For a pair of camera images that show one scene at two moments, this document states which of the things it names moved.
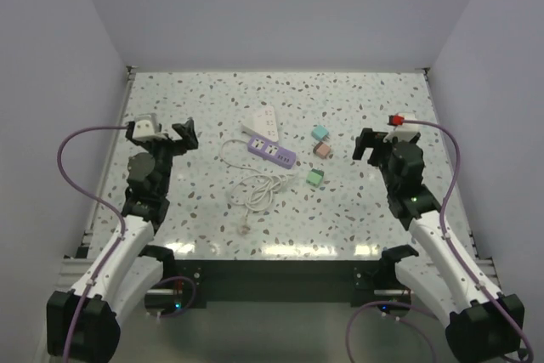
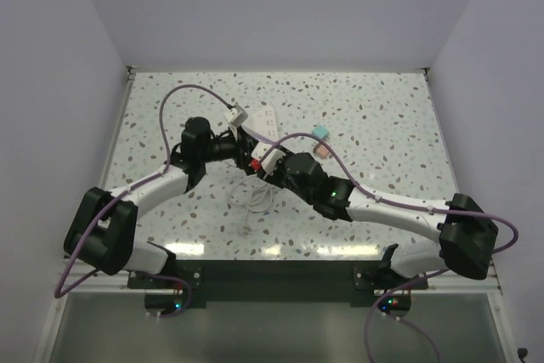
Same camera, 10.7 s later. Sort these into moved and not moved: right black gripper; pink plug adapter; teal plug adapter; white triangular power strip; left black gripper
Moved: right black gripper; left black gripper
Not moved: pink plug adapter; white triangular power strip; teal plug adapter
